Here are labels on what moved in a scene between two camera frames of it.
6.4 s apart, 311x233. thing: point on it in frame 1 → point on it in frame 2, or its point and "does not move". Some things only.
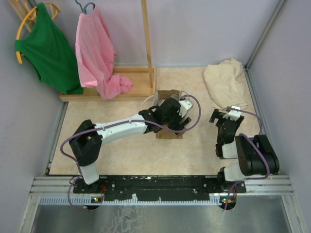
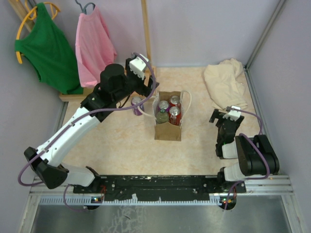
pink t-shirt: (95, 56) does not move
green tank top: (48, 48) does not move
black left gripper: (178, 125) → (143, 89)
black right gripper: (216, 114) does not move
